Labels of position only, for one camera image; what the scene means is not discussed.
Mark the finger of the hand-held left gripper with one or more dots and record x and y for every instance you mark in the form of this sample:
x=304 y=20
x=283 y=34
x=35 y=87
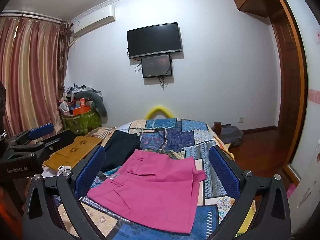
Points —
x=56 y=140
x=41 y=130

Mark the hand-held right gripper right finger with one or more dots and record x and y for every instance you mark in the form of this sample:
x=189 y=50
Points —
x=222 y=170

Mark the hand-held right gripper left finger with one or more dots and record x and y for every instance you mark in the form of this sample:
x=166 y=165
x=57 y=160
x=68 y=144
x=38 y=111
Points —
x=90 y=170

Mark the pink pants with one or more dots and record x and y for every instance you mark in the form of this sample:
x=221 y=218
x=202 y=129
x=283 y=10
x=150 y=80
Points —
x=155 y=187

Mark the dark folded pants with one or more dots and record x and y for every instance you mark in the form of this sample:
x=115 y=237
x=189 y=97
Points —
x=122 y=147

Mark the mustard yellow embroidered garment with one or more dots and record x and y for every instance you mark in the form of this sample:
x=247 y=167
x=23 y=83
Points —
x=72 y=148

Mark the colourful fleece blanket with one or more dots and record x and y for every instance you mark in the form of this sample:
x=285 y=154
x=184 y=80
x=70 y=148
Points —
x=228 y=152

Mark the white cloth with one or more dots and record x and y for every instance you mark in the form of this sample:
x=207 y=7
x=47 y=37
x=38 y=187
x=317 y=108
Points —
x=56 y=171

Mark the green patterned storage bag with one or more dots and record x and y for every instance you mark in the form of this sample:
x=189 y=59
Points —
x=82 y=122

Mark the grey backpack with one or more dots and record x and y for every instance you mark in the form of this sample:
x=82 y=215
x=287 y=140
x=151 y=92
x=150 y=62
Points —
x=232 y=135

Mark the orange box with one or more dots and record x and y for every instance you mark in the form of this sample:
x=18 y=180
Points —
x=80 y=110

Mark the person's orange clothing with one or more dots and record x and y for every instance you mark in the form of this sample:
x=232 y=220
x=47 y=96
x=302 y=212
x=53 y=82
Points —
x=8 y=205

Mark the blue patchwork printed blanket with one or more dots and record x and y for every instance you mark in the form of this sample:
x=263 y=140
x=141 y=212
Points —
x=180 y=140

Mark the grey plush cushion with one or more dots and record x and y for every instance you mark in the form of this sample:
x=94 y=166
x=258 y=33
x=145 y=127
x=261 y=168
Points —
x=96 y=102

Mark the pink striped curtain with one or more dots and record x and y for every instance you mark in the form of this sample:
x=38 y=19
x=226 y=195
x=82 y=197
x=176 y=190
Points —
x=30 y=75

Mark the pile of grey clothes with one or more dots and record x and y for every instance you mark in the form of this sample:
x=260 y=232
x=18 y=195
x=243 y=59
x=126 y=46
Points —
x=80 y=88

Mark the yellow foam tube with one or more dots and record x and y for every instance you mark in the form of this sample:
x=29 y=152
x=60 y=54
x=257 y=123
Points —
x=159 y=111

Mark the white door with stickers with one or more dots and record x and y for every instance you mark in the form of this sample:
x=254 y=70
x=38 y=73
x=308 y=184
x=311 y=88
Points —
x=311 y=130

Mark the brown wooden door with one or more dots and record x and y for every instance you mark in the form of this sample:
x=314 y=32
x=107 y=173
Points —
x=287 y=87

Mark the wooden bed post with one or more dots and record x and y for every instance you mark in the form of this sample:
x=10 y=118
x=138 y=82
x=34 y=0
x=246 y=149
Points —
x=217 y=128

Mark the white wall socket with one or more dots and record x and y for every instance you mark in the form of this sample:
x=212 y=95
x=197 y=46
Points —
x=240 y=119

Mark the white wall air conditioner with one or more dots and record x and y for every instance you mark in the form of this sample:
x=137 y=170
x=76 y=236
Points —
x=93 y=18

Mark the small black wall monitor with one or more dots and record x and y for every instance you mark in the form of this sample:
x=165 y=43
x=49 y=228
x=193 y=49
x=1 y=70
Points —
x=156 y=66

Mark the large black wall television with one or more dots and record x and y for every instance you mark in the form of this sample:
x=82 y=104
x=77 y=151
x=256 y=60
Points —
x=153 y=40

